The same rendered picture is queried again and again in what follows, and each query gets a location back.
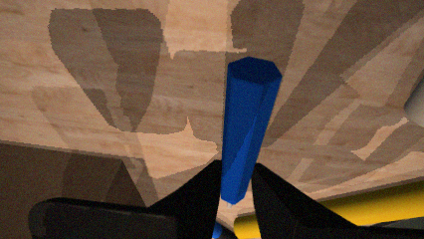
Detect yellow cylinder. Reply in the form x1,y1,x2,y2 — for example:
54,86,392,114
234,180,424,239

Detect grey keyboard with white letter keys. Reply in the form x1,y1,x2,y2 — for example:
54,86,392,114
369,217,424,230

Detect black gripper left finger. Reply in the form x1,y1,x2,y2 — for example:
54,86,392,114
28,159,222,239

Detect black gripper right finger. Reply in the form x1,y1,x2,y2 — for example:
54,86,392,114
251,163,424,239

